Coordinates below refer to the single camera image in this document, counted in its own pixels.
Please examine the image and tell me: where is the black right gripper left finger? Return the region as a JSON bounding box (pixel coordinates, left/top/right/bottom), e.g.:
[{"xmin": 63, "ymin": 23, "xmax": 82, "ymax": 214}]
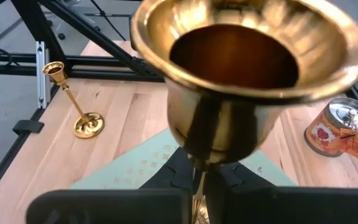
[{"xmin": 26, "ymin": 146, "xmax": 196, "ymax": 224}]

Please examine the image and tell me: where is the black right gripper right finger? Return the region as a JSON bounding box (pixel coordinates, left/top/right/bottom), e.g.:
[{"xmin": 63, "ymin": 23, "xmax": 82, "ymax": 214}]
[{"xmin": 204, "ymin": 161, "xmax": 358, "ymax": 224}]

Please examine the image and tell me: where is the orange heart-print candle tin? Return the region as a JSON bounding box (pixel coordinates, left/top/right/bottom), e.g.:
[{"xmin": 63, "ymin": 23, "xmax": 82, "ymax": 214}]
[{"xmin": 303, "ymin": 97, "xmax": 358, "ymax": 161}]

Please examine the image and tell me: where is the gold candlestick holder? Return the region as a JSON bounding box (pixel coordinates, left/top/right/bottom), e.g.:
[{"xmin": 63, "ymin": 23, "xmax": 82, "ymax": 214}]
[
  {"xmin": 42, "ymin": 61, "xmax": 105, "ymax": 139},
  {"xmin": 130, "ymin": 0, "xmax": 358, "ymax": 224}
]

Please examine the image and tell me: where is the green perforated metal shelf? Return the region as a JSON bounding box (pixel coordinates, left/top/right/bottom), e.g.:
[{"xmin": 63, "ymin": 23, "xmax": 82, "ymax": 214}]
[{"xmin": 70, "ymin": 128, "xmax": 298, "ymax": 190}]

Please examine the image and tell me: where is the black aluminium table frame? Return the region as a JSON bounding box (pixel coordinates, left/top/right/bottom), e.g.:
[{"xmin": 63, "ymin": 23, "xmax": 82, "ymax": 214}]
[{"xmin": 0, "ymin": 0, "xmax": 358, "ymax": 208}]

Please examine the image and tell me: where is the silver metal bracket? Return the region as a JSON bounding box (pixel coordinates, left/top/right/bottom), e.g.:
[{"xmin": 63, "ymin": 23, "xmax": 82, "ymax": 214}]
[{"xmin": 35, "ymin": 41, "xmax": 51, "ymax": 110}]

